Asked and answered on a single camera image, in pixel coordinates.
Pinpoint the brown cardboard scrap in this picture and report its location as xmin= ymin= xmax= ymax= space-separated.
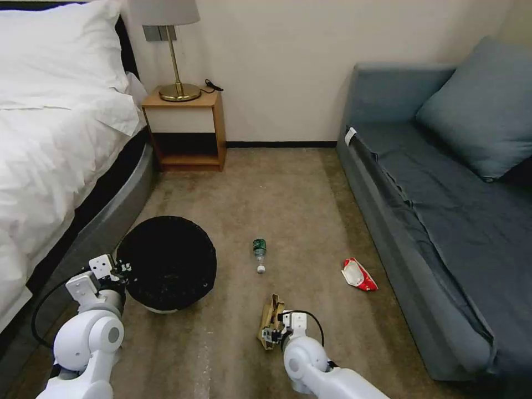
xmin=255 ymin=293 xmax=288 ymax=352

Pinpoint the black round trash bin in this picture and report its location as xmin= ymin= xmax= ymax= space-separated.
xmin=115 ymin=216 xmax=218 ymax=314

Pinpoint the clear bottle with green label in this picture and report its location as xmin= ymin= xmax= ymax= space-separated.
xmin=252 ymin=237 xmax=268 ymax=275

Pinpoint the red and white wrapper pack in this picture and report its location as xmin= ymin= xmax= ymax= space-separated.
xmin=340 ymin=257 xmax=379 ymax=293

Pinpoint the white bed duvet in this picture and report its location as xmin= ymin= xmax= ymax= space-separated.
xmin=0 ymin=70 xmax=148 ymax=316

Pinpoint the wooden nightstand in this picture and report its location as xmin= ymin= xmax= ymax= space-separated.
xmin=141 ymin=85 xmax=228 ymax=173

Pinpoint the blue-grey sofa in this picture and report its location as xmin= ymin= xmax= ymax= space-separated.
xmin=335 ymin=62 xmax=532 ymax=382

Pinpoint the dark bed headboard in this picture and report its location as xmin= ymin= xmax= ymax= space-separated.
xmin=114 ymin=14 xmax=140 ymax=82

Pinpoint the brass table lamp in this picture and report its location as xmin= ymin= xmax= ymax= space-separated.
xmin=129 ymin=0 xmax=203 ymax=103

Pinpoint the white pillow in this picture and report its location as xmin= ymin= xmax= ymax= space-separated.
xmin=0 ymin=0 xmax=130 ymax=110

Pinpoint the blue-grey cushion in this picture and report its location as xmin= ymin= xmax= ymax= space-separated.
xmin=415 ymin=35 xmax=532 ymax=183

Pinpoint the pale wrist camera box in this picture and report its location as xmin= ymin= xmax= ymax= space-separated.
xmin=89 ymin=254 xmax=116 ymax=279
xmin=283 ymin=311 xmax=310 ymax=334

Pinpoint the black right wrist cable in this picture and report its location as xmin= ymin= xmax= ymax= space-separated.
xmin=290 ymin=309 xmax=326 ymax=346

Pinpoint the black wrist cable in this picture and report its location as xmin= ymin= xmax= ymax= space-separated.
xmin=290 ymin=309 xmax=326 ymax=346
xmin=31 ymin=280 xmax=84 ymax=351

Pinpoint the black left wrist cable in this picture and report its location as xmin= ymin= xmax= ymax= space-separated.
xmin=31 ymin=280 xmax=84 ymax=351

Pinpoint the grey wall switch panel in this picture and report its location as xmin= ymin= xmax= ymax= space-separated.
xmin=142 ymin=24 xmax=178 ymax=43

